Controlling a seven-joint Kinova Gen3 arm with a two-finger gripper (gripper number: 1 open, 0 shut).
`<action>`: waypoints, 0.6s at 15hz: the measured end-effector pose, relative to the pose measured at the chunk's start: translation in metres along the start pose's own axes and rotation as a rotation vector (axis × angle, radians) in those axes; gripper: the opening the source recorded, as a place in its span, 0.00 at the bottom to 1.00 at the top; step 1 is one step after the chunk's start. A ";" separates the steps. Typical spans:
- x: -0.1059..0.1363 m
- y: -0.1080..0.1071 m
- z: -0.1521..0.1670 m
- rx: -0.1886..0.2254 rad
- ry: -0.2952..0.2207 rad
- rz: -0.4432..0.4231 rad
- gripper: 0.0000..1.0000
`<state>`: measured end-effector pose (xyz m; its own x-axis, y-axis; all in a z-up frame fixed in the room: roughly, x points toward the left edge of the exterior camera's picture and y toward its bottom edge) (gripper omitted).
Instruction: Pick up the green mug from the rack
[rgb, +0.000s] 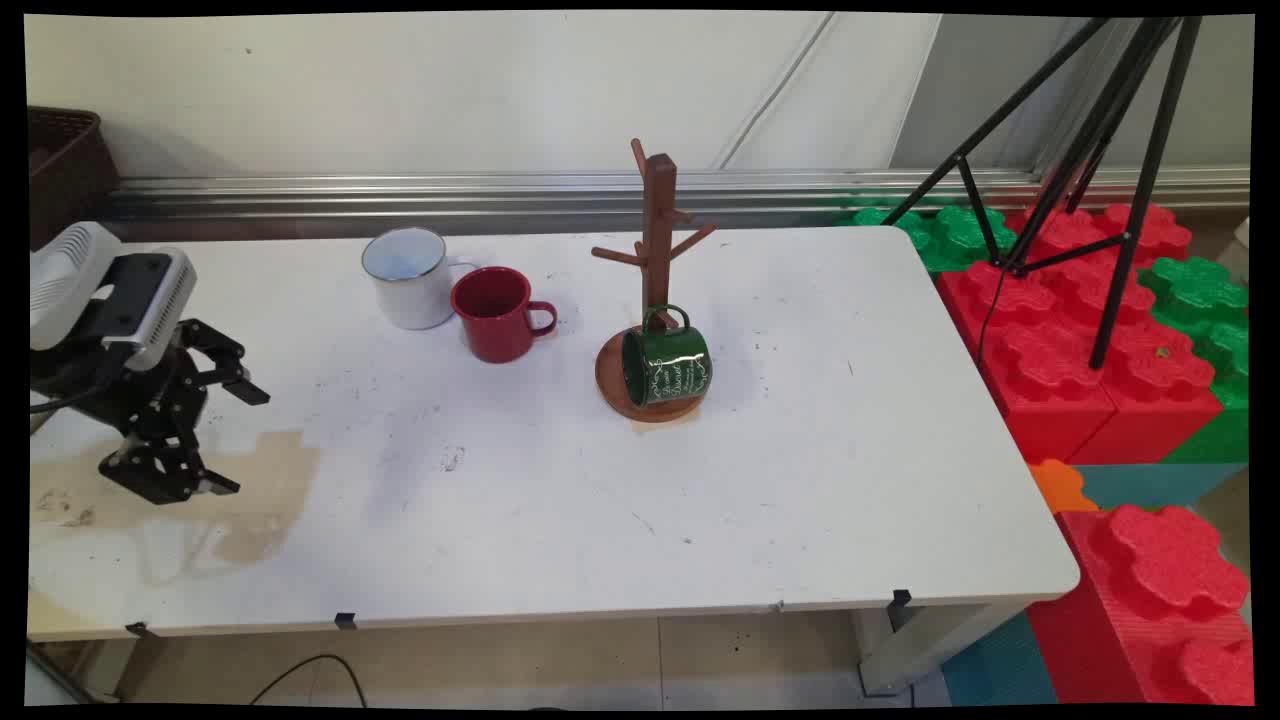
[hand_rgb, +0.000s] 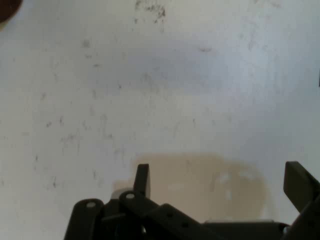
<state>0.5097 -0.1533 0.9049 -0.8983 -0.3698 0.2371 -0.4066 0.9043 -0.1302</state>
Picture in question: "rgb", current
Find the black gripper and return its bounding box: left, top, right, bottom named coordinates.
left=28, top=318, right=272, bottom=507

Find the green enamel mug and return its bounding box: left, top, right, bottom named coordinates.
left=620, top=303, right=714, bottom=409

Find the white enamel mug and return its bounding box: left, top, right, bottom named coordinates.
left=361, top=226, right=482, bottom=332

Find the brown wicker basket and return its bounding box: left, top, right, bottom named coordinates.
left=28, top=105, right=122, bottom=251

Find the red enamel mug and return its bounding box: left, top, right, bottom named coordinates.
left=450, top=266, right=558, bottom=364

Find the brown wooden mug tree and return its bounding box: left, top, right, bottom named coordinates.
left=590, top=138, right=719, bottom=424

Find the white table leg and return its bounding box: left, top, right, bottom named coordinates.
left=853, top=600, right=1023, bottom=698

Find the green foam block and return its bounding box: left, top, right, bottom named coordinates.
left=1138, top=255, right=1251, bottom=464
left=838, top=204, right=1019, bottom=274

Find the teal foam block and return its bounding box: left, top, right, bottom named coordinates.
left=940, top=610, right=1060, bottom=707

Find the orange foam piece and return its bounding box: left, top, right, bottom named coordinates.
left=1027, top=458, right=1100, bottom=516

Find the large red foam block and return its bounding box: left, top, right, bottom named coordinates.
left=934, top=200, right=1227, bottom=467

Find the black tripod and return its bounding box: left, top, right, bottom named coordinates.
left=880, top=15, right=1204, bottom=371

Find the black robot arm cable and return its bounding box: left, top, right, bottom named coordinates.
left=28, top=385, right=106, bottom=417

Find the thin black floor cable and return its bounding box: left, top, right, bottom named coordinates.
left=249, top=654, right=368, bottom=708

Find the aluminium wall rail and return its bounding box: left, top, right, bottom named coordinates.
left=105, top=166, right=1251, bottom=238

